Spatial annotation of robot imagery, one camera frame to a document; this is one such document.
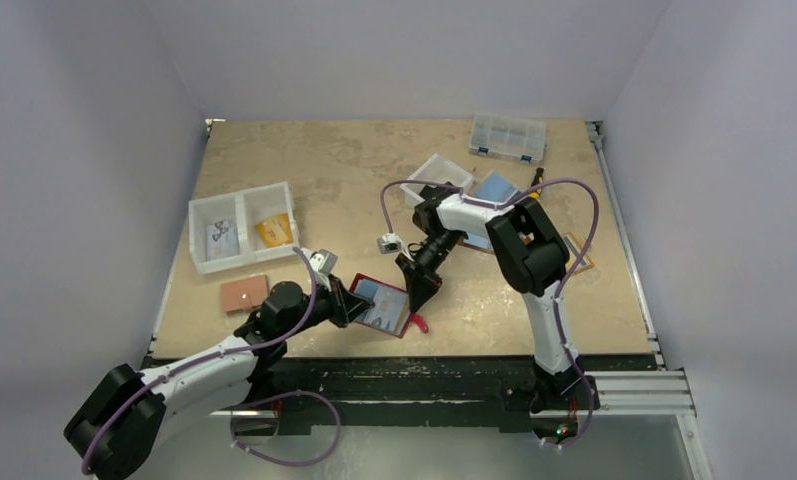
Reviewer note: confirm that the white two-compartment bin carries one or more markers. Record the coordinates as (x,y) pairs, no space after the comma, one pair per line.
(246,207)

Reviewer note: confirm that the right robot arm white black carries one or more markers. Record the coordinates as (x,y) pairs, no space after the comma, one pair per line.
(531,257)

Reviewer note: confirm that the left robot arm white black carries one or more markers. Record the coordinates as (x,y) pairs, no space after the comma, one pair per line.
(130,412)

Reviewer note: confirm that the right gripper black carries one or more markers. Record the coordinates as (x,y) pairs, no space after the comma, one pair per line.
(415,268)

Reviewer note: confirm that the open brown card holder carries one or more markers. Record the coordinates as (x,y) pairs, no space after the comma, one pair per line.
(476,242)

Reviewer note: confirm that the small white square bin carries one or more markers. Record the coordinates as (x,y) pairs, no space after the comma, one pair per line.
(437,169)

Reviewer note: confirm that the yellow black screwdriver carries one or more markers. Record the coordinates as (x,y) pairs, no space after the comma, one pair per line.
(537,181)

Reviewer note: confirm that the open tan card holder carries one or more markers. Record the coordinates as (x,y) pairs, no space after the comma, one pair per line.
(582,261)

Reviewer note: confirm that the clear plastic organizer box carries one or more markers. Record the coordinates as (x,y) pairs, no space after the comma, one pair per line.
(506,137)

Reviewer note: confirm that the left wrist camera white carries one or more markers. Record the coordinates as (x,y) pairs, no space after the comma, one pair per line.
(322,261)

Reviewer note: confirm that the grey card in bin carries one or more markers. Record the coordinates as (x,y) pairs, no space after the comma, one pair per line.
(221,240)

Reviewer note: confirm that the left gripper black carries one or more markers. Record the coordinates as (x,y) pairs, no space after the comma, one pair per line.
(344,305)

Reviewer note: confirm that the open blue card holder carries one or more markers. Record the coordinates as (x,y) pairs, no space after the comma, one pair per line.
(496,188)

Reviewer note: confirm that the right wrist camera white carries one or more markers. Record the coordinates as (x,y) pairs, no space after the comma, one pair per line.
(391,243)

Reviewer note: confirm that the closed pink-brown card holder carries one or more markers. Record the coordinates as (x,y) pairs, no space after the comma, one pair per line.
(244,295)

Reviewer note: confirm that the aluminium frame rail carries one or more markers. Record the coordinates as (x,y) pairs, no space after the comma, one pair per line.
(639,384)

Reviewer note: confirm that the red card holder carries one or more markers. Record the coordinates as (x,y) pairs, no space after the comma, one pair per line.
(390,313)

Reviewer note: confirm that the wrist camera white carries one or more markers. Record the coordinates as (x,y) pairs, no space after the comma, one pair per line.
(322,261)
(391,243)

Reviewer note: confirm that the orange card in bin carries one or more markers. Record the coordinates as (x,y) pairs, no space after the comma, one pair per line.
(275,230)

